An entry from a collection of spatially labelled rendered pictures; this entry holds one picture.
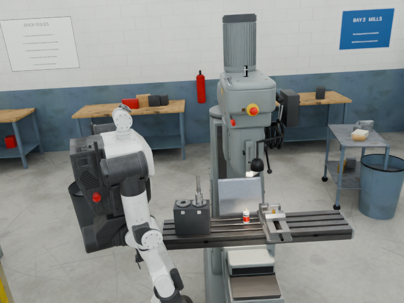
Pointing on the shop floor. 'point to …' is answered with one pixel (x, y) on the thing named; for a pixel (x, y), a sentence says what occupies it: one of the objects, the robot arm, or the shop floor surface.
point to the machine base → (212, 281)
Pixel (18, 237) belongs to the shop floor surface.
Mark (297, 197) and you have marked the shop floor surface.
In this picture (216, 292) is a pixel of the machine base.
